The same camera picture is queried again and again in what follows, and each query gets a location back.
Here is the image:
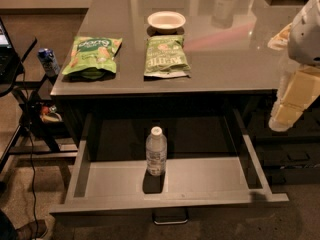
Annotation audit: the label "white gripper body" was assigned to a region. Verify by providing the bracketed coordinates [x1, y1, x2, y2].
[288, 0, 320, 66]

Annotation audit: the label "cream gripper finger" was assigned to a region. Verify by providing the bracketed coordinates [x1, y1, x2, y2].
[267, 24, 292, 51]
[269, 66, 320, 132]

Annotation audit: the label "clear plastic water bottle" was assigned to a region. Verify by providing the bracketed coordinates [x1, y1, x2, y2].
[146, 126, 167, 176]

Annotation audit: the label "open grey drawer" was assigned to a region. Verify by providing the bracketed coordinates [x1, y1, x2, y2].
[50, 108, 288, 227]

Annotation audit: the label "white paper bowl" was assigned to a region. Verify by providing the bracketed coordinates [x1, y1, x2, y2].
[147, 11, 186, 34]

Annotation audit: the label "olive green chip bag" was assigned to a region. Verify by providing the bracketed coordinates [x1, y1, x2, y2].
[144, 35, 191, 78]

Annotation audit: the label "bright green snack bag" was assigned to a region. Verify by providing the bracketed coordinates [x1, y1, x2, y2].
[62, 36, 122, 80]

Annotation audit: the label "blue drink can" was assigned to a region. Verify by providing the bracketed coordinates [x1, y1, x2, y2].
[37, 48, 60, 77]

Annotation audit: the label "colourful items on shelf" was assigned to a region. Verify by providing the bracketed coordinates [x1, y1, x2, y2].
[40, 105, 62, 123]

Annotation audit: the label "black laptop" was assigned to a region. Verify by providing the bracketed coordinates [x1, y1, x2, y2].
[0, 18, 20, 83]

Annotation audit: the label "brown shoe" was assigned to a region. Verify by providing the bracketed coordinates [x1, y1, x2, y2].
[16, 219, 48, 240]

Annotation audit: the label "metal drawer handle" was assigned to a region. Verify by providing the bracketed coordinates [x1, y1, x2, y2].
[152, 207, 189, 226]

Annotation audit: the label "black side table frame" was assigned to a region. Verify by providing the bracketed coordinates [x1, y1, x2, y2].
[0, 36, 77, 170]

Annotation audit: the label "black hanging cable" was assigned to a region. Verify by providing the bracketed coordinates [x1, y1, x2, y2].
[19, 62, 40, 240]

